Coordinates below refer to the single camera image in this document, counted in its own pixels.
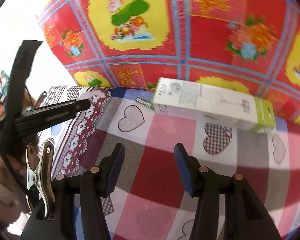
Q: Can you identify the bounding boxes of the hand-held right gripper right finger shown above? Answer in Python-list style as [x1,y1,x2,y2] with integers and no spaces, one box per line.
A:
[174,142,282,240]

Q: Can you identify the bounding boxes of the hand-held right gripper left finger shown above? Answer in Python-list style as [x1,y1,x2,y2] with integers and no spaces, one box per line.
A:
[20,143,126,240]

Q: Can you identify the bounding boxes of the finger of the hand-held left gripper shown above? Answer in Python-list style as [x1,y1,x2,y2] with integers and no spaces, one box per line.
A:
[14,112,78,138]
[14,99,91,125]

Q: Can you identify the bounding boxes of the white and green carton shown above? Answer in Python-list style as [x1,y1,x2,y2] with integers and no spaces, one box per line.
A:
[151,77,277,133]

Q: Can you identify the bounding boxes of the person's left forearm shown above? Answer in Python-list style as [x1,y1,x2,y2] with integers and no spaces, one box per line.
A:
[0,152,32,230]

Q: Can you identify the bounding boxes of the checked heart bedsheet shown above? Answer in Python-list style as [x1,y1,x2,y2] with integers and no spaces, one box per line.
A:
[7,85,300,240]

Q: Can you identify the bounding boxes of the metal spring clip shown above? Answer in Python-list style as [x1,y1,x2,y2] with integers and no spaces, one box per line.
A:
[26,141,56,221]

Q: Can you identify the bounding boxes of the green batteries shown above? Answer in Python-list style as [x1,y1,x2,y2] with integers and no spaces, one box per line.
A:
[136,97,155,110]

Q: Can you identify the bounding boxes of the red floral printed cloth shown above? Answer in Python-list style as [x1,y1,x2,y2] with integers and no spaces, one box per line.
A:
[25,0,300,128]

